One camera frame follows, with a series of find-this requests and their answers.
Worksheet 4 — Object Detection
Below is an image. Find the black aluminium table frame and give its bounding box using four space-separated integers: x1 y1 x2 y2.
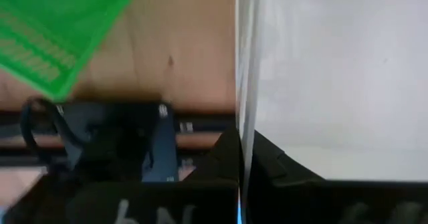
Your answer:
0 110 238 168

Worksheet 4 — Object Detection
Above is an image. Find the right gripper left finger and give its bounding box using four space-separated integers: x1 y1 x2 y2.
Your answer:
0 126 241 224

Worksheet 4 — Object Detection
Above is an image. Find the green plastic basket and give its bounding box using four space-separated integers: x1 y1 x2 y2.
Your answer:
0 0 133 102

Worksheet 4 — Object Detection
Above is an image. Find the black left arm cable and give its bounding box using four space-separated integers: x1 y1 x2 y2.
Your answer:
19 96 78 164

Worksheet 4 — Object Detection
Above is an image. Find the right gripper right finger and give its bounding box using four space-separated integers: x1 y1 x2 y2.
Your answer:
249 130 428 224

